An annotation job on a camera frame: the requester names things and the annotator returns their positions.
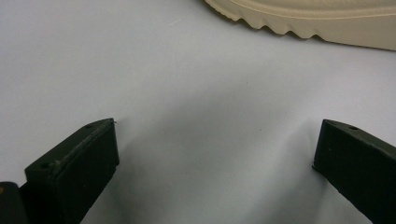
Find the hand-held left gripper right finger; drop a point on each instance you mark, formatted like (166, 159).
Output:
(361, 168)

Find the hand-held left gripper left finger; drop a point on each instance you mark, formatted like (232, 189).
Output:
(77, 168)

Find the beige rubber clog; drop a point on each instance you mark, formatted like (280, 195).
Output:
(327, 18)

